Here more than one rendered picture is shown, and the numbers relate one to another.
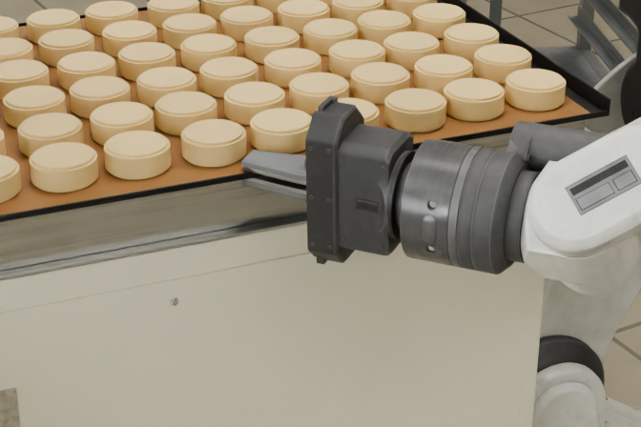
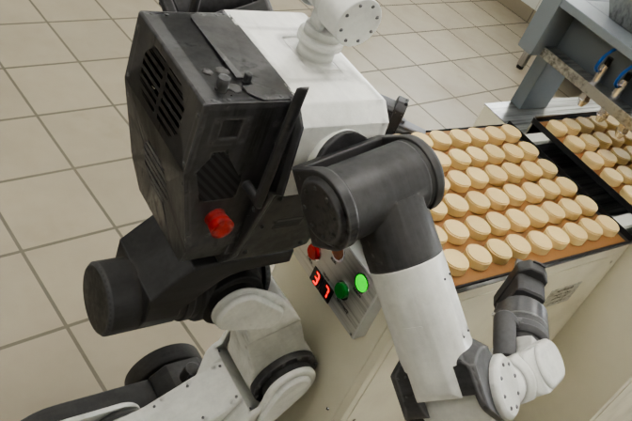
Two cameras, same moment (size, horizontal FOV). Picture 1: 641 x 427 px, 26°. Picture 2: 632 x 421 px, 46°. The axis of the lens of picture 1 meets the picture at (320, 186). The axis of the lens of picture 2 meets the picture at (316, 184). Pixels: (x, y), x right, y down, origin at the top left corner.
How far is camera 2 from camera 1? 229 cm
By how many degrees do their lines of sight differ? 114
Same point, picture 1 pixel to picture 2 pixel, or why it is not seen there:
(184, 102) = (461, 155)
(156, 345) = not seen: hidden behind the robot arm
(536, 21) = not seen: outside the picture
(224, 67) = (461, 177)
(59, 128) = (490, 148)
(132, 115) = (472, 150)
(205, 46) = (478, 195)
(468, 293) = not seen: hidden behind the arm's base
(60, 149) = (481, 136)
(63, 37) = (538, 212)
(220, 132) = (438, 135)
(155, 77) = (481, 174)
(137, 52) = (500, 194)
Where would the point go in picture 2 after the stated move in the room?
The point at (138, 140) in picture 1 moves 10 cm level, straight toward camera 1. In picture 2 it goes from (461, 136) to (442, 108)
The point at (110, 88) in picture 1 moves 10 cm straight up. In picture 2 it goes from (492, 169) to (515, 132)
